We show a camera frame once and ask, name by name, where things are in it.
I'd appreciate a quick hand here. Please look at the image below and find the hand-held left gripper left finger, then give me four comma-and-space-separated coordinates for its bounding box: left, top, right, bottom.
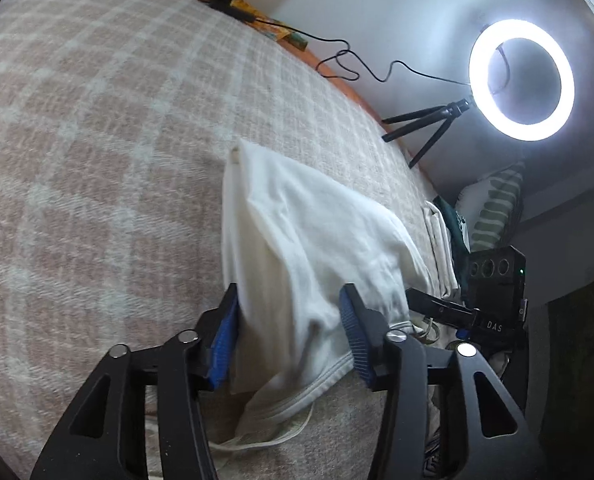
30, 282, 240, 480

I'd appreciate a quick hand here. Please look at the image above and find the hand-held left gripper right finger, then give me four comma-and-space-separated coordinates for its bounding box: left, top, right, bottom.
338, 283, 548, 480

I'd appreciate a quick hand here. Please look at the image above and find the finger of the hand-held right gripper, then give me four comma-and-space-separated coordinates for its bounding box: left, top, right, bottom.
406, 287, 478, 331

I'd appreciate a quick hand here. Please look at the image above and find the white camisole top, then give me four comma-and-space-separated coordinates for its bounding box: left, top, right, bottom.
144, 139, 434, 480

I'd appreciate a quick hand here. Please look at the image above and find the white folded cloth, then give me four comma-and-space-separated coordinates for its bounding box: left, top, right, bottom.
423, 201, 460, 301

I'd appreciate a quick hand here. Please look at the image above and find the green patterned folded cloth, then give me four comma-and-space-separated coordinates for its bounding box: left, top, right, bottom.
434, 195, 472, 256

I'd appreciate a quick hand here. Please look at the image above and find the green striped pillow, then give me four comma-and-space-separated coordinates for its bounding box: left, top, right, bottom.
454, 160, 528, 253

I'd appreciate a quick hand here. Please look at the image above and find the small black tripod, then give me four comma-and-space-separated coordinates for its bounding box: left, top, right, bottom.
381, 99, 472, 170

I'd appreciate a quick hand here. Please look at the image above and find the checked pink blanket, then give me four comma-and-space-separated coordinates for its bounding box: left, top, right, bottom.
0, 0, 458, 480

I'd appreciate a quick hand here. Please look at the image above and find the black gooseneck phone holder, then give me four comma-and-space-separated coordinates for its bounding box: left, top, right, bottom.
494, 45, 511, 93

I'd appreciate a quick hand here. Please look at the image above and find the ring light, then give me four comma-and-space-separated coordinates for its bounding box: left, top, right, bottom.
468, 19, 575, 142

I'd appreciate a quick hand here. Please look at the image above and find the black power cable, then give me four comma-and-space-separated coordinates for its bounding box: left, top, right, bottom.
249, 15, 472, 86

